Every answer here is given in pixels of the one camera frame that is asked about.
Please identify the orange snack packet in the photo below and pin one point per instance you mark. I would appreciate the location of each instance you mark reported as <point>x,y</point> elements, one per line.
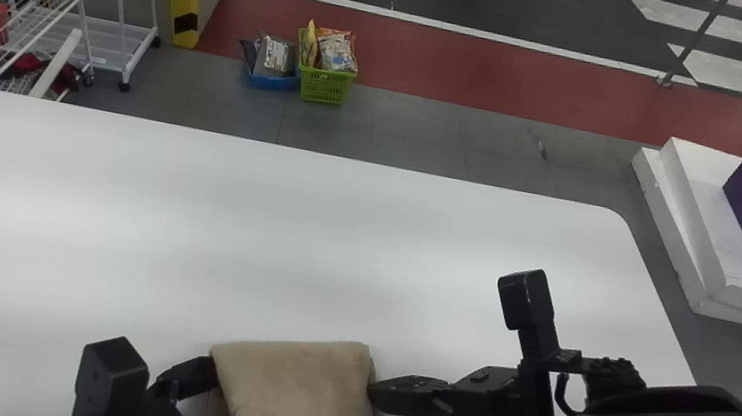
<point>336,50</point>

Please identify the green basket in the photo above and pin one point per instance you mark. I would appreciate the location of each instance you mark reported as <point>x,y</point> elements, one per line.
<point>323,84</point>

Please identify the white slab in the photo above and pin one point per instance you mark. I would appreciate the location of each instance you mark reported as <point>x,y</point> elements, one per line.
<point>701,238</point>

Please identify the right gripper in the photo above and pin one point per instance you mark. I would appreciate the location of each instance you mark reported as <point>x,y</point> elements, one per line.
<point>488,409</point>

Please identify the beige towel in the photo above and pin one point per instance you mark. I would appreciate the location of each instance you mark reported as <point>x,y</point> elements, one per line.
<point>303,398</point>

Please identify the grey snack packet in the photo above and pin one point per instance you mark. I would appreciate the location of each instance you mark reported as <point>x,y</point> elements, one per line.
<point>274,55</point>

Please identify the blue basket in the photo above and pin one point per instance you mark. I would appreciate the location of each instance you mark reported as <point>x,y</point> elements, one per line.
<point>270,81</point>

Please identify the grey metal pole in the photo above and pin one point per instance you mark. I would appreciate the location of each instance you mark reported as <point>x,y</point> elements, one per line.
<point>692,39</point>

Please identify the yellow snack packet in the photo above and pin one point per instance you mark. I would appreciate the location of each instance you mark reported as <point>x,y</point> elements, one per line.
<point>308,45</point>

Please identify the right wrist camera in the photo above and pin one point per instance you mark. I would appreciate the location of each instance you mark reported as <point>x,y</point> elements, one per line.
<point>528,304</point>

